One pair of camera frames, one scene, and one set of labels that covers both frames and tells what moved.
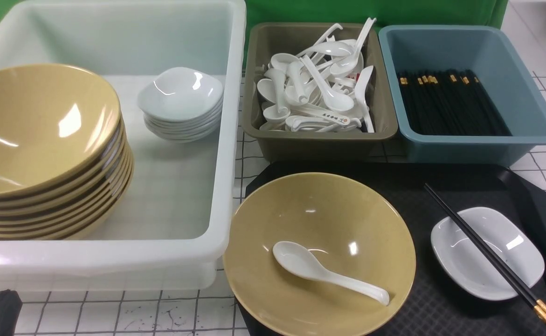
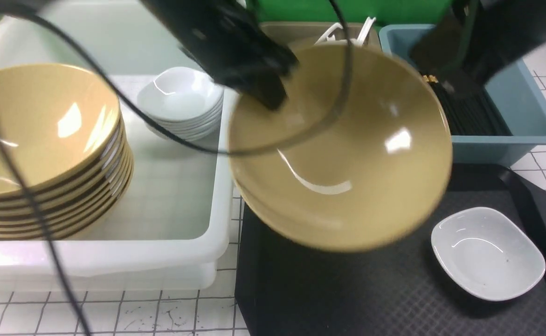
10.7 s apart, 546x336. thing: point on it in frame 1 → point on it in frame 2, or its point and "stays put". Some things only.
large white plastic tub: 169,234 stays put
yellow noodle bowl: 348,226 → 371,178
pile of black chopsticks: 450,102 stays put
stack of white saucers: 181,105 stays put
